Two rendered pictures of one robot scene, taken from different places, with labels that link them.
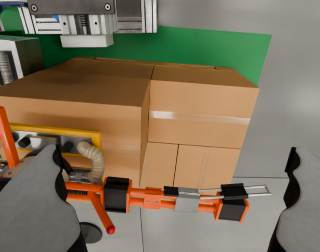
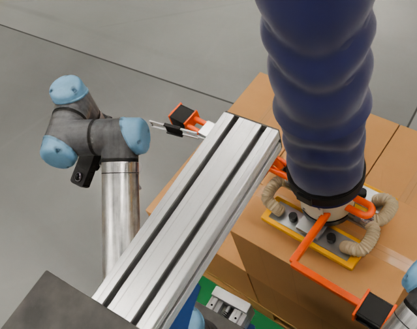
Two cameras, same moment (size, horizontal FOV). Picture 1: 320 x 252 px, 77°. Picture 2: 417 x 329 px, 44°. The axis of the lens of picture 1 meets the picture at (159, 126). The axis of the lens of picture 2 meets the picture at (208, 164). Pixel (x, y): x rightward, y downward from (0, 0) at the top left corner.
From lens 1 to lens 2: 128 cm
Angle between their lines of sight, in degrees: 29
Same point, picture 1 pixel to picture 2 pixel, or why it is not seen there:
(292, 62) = not seen: hidden behind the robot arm
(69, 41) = (241, 305)
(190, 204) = (207, 129)
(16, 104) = (351, 290)
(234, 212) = (179, 113)
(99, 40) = (218, 292)
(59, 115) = (314, 258)
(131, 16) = not seen: outside the picture
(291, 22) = (94, 275)
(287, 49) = not seen: hidden behind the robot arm
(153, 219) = (410, 68)
